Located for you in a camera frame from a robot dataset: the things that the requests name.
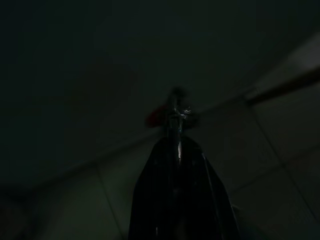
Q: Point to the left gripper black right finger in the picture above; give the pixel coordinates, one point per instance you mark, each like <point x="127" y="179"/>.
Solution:
<point x="202" y="195"/>

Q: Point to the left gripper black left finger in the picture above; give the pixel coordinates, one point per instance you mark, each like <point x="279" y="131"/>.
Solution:
<point x="157" y="195"/>

